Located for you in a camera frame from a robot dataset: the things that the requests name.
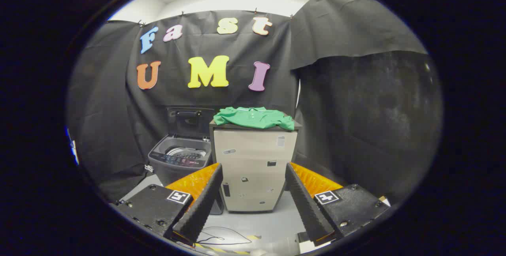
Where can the grey washing machine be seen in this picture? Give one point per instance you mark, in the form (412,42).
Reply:
(166,169)

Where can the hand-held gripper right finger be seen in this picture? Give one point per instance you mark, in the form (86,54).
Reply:
(306,204)

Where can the green polo shirt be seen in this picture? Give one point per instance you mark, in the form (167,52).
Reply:
(253,118)

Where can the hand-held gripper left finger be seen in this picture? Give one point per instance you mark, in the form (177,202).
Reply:
(201,204)

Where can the yellow black floor tape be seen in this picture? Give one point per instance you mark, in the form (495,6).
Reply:
(215,249)

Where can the beige cabinet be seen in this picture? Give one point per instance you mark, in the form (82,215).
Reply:
(253,157)

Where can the black backdrop cloth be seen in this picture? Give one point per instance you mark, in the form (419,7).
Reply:
(178,94)

